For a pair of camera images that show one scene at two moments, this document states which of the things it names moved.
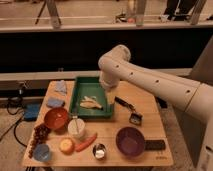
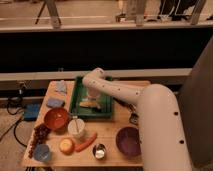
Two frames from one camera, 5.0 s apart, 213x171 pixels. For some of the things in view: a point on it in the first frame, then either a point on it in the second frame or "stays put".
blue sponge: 55,102 stays put
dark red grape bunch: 40,137 stays put
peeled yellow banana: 90,102 stays put
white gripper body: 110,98 -> 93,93
